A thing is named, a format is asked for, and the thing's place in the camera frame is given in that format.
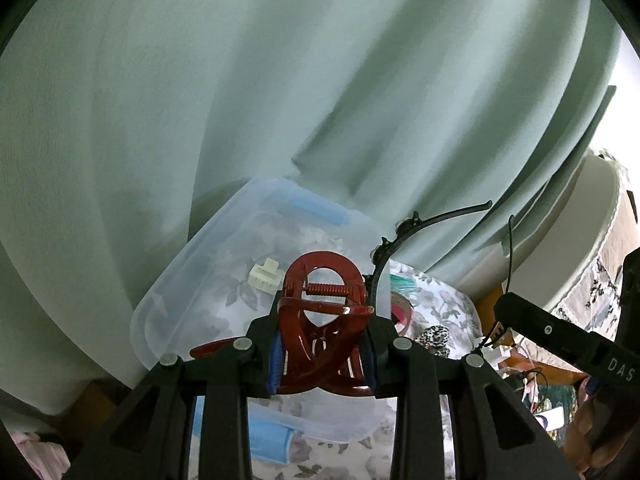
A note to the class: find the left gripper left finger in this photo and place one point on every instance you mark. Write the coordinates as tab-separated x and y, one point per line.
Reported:
149	435

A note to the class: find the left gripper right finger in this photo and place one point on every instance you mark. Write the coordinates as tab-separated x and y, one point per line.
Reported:
495	436

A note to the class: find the leopard print scrunchie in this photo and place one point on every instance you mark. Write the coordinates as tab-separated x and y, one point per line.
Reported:
434	339

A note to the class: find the dark red hair claw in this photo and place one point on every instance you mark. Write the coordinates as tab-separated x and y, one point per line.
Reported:
310	340

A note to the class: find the black lace headband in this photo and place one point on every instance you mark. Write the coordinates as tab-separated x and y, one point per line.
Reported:
406	229

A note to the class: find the cream hair claw clip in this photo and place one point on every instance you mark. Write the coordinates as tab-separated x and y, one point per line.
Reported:
266	277

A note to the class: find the pink bangle stack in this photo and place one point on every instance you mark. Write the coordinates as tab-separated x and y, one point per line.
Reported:
402	312

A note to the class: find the quilted beige cover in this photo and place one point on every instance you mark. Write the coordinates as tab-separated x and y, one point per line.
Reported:
600	279

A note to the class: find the teal bangle stack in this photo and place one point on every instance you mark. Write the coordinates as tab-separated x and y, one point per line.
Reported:
402	285

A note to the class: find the floral white blanket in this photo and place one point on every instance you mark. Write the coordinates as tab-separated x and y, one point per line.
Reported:
440	319

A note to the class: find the white bed headboard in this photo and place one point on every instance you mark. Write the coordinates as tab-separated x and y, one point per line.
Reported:
543	266

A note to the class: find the clear plastic storage bin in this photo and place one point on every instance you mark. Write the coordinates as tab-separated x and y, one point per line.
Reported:
205	295

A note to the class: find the green curtain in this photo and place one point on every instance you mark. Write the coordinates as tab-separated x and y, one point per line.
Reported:
125	124

